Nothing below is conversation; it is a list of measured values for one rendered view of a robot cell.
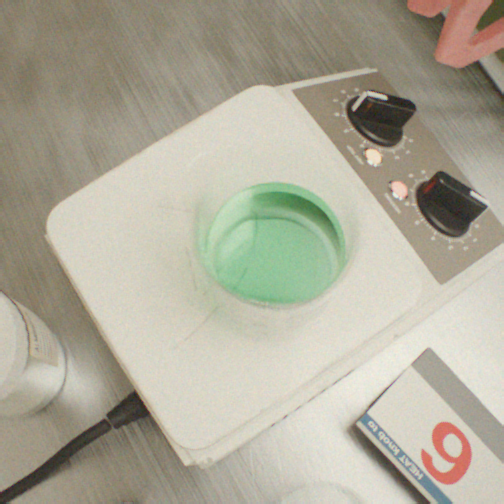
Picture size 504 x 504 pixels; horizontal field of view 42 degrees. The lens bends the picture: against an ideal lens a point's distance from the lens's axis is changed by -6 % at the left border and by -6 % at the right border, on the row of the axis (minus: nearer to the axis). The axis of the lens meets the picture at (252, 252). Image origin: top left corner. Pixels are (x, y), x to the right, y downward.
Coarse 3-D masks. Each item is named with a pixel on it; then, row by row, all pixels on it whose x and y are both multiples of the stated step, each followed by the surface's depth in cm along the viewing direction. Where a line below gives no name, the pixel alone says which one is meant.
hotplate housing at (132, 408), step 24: (360, 72) 36; (288, 96) 32; (312, 120) 32; (360, 192) 30; (384, 216) 30; (48, 240) 30; (480, 264) 32; (432, 288) 29; (456, 288) 30; (432, 312) 31; (384, 336) 29; (360, 360) 28; (312, 384) 28; (120, 408) 31; (144, 408) 31; (288, 408) 28; (240, 432) 28; (192, 456) 27; (216, 456) 27
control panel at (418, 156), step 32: (320, 96) 33; (352, 96) 34; (352, 128) 33; (416, 128) 35; (352, 160) 31; (384, 160) 32; (416, 160) 33; (448, 160) 35; (384, 192) 31; (416, 192) 32; (416, 224) 31; (480, 224) 33; (448, 256) 31; (480, 256) 32
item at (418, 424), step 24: (408, 384) 33; (384, 408) 31; (408, 408) 32; (432, 408) 33; (408, 432) 31; (432, 432) 32; (456, 432) 33; (432, 456) 31; (456, 456) 31; (480, 456) 32; (456, 480) 30; (480, 480) 31
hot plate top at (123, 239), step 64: (192, 128) 29; (256, 128) 29; (128, 192) 28; (64, 256) 28; (128, 256) 28; (192, 256) 27; (384, 256) 27; (128, 320) 27; (192, 320) 27; (384, 320) 27; (192, 384) 26; (256, 384) 26; (192, 448) 25
